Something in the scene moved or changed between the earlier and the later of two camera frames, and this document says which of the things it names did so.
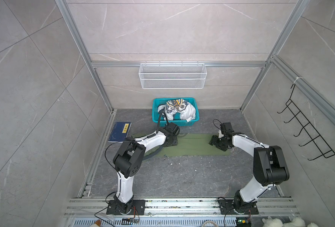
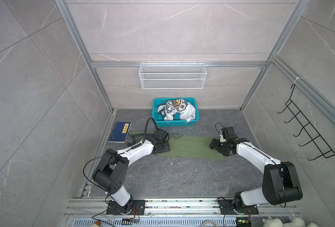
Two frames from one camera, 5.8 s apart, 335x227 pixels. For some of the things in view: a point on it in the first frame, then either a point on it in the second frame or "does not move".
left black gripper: x=176 y=141 → x=167 y=147
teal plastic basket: x=176 y=117 does not move
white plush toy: x=298 y=222 does not move
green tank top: x=188 y=145 does not move
